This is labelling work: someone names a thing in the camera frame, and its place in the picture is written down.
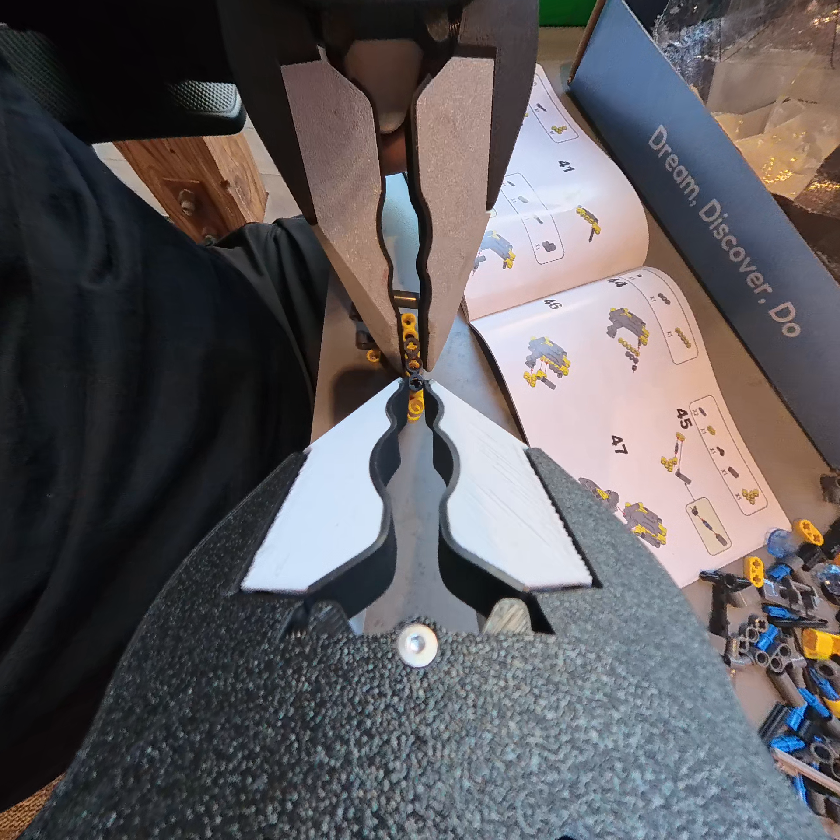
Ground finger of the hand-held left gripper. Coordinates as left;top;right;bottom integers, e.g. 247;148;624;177
410;56;496;371
281;59;404;378

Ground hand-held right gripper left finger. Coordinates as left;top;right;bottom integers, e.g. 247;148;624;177
239;381;403;614

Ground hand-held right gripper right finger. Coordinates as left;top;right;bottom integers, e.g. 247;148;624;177
427;381;595;634

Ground grey yellow brick assembly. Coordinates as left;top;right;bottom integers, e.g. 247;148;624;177
351;285;424;365

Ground grey desk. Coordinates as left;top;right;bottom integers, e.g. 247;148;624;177
308;62;840;840

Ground wooden panel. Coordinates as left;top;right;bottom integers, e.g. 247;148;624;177
112;128;270;244

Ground green object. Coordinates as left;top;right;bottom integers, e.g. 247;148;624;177
538;0;601;28

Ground open instruction booklet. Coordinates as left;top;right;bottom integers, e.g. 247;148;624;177
459;66;791;588

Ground person's dark clothing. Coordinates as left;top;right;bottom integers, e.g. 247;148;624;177
0;26;332;788

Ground dark blue cardboard box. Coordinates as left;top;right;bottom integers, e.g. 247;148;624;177
567;0;840;470

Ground pile of loose brick pieces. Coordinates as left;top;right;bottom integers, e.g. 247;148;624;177
699;472;840;821

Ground clear plastic bags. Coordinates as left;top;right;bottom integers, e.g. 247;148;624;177
646;0;840;263

